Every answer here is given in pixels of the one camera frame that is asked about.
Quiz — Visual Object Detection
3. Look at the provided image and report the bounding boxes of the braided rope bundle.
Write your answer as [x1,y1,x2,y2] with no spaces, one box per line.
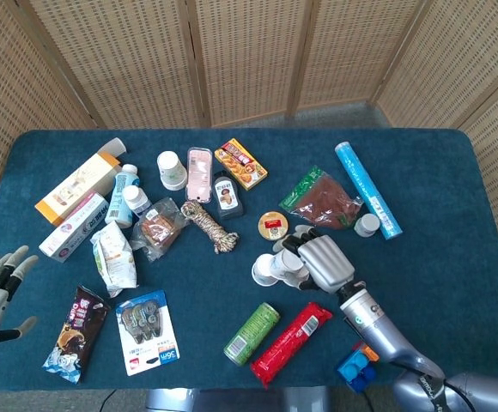
[180,200,240,255]

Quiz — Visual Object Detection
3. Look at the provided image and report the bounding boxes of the white paper cup blue flower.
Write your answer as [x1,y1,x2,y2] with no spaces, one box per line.
[251,252,281,287]

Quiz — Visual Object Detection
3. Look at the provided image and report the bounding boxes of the small white jar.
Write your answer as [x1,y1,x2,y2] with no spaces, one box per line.
[353,212,381,239]

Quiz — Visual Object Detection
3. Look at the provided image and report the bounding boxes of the brown ice cream wrapper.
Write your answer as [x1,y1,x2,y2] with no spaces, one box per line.
[41,283,112,385]

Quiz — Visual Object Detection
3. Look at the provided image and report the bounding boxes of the white snack bag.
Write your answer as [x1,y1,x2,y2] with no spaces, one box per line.
[90,221,139,299]

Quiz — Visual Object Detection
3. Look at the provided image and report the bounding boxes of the grey robot torso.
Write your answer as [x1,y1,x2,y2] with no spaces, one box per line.
[144,385,331,412]

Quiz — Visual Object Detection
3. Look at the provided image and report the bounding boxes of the white pill bottle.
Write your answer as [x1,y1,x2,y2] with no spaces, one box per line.
[122,185,153,220]

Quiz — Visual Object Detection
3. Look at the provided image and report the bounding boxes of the bread in clear bag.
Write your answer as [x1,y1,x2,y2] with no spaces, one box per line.
[129,197,190,263]

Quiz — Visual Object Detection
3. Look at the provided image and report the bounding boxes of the pink packaged item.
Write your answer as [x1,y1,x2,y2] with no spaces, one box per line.
[185,147,214,203]

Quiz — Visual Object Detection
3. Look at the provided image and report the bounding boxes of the white paper cup blue print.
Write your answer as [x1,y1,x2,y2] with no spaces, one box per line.
[274,247,308,278]

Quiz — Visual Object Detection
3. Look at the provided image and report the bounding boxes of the white pink toothpaste box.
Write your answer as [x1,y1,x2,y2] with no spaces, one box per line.
[38,191,110,264]

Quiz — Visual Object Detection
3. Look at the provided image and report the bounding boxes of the light blue drink bottle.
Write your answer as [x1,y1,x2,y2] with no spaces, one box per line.
[104,163,140,229]

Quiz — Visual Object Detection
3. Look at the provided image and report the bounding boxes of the woven bamboo folding screen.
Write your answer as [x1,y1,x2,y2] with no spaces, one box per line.
[0,0,498,314]

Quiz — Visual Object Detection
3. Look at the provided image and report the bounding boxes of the brown powder bag green header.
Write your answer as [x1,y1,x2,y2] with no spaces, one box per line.
[279,165,364,232]

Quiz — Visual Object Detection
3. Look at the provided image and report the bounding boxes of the correction tape blister card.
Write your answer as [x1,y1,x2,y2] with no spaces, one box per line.
[115,289,181,378]

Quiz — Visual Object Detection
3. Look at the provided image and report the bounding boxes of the blue felt table cover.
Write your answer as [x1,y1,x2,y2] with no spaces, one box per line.
[0,127,498,392]

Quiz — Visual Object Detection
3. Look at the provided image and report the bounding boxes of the black mushroom sauce bottle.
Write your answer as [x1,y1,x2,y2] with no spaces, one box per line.
[212,170,245,221]

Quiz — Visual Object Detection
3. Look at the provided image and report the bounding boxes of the yellow curry box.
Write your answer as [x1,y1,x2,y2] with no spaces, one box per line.
[213,137,269,191]

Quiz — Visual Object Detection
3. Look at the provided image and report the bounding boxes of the blue wrapped roll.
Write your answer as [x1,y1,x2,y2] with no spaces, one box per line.
[334,142,404,241]

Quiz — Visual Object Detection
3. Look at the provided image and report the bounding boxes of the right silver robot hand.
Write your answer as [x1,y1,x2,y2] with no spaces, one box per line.
[272,224,356,295]

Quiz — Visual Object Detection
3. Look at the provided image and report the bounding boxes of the red biscuit pack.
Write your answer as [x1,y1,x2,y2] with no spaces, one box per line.
[249,301,334,390]

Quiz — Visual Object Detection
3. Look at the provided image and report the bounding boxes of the green drink can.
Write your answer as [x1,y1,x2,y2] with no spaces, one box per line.
[222,301,282,367]

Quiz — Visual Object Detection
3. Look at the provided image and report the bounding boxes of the colourful toy building blocks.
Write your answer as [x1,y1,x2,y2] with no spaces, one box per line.
[335,341,380,395]

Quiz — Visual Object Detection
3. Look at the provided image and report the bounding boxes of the orange and cream long box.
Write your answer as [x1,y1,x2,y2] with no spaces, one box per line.
[34,136,128,227]

